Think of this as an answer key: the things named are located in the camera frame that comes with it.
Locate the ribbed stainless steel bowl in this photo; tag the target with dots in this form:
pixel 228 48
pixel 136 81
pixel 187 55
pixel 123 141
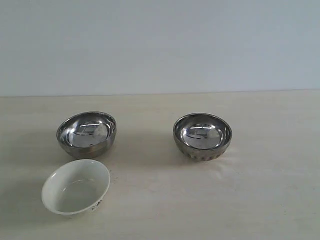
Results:
pixel 202 136

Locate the white ceramic bowl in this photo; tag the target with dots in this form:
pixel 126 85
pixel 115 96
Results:
pixel 76 188

